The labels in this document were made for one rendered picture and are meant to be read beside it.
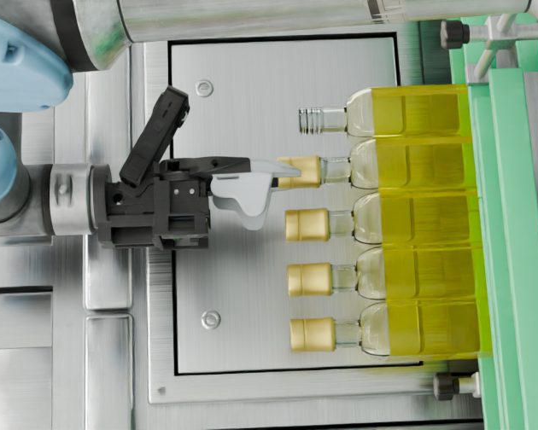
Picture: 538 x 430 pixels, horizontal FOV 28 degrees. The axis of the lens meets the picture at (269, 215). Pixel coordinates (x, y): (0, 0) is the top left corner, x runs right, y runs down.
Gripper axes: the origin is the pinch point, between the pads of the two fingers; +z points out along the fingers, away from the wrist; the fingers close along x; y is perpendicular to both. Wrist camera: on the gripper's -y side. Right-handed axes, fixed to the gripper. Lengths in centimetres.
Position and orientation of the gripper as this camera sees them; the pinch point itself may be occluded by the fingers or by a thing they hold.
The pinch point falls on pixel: (287, 172)
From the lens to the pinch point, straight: 113.2
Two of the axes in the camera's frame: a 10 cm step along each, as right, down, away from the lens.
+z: 10.0, -0.3, 0.3
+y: 0.4, 9.7, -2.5
